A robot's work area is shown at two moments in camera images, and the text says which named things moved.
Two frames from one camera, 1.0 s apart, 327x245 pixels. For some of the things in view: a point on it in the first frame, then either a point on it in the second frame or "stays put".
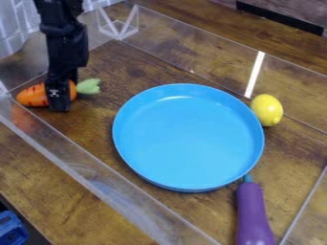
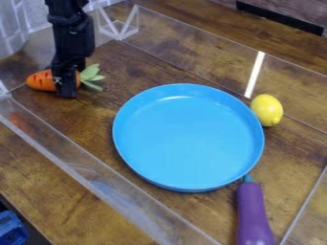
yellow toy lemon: (267, 109) stays put
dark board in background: (279, 16) stays put
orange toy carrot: (35, 95) -> (43, 79)
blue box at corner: (14, 233) stays put
